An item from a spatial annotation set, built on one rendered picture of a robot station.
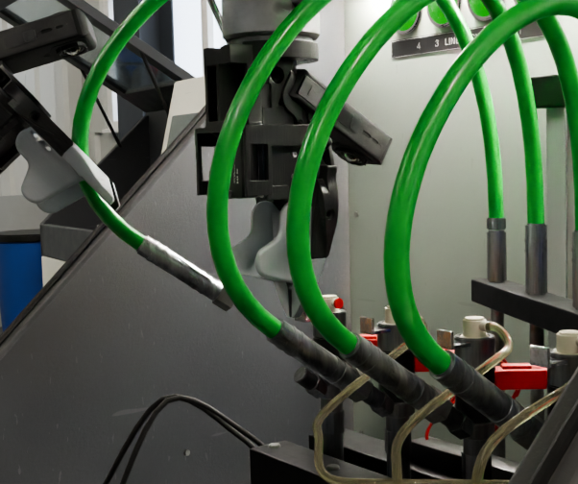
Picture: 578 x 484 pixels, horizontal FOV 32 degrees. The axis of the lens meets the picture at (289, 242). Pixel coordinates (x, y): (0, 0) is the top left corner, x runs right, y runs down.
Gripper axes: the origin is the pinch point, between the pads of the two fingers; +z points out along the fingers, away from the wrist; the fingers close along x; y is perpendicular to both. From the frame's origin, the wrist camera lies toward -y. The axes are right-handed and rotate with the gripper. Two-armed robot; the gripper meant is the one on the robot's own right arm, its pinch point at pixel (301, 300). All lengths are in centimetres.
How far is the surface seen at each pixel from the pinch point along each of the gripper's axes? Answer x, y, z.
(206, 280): -9.6, 2.8, -1.0
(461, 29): -0.7, -19.4, -22.4
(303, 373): 0.5, 0.2, 5.8
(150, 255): -11.5, 7.2, -3.4
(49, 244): -369, -133, 24
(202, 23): -535, -321, -106
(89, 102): -13.3, 11.2, -16.3
